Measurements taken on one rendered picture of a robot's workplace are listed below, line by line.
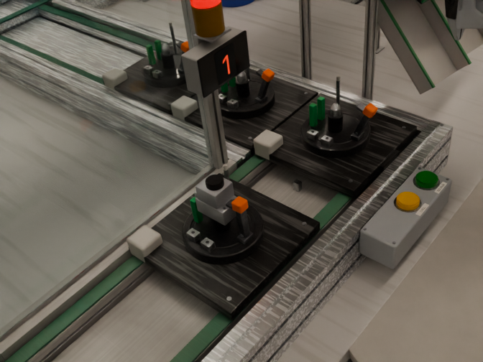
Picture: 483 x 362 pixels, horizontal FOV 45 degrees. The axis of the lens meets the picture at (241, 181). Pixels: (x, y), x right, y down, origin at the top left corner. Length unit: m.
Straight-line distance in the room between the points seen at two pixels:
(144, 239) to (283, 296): 0.26
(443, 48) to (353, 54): 0.39
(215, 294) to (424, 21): 0.79
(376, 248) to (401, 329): 0.14
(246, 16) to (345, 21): 0.32
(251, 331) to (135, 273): 0.25
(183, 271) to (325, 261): 0.24
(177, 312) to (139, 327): 0.06
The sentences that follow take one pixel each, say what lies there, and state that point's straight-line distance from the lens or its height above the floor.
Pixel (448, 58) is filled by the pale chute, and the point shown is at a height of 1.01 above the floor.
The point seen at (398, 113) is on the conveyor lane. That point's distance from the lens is 1.31.
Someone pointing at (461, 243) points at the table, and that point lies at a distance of 1.18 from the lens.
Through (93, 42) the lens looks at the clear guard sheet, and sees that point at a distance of 0.89.
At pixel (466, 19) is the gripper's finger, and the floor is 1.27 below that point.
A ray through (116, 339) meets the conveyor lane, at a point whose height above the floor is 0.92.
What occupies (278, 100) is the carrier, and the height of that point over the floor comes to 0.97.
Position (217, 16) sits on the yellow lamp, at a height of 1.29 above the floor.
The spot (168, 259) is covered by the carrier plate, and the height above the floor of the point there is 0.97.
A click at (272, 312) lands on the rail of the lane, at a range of 0.93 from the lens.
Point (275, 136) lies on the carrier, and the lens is 1.20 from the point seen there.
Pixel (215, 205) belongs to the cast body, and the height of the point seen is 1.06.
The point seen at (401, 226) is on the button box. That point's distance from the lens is 1.05.
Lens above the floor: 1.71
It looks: 41 degrees down
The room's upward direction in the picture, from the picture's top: 7 degrees counter-clockwise
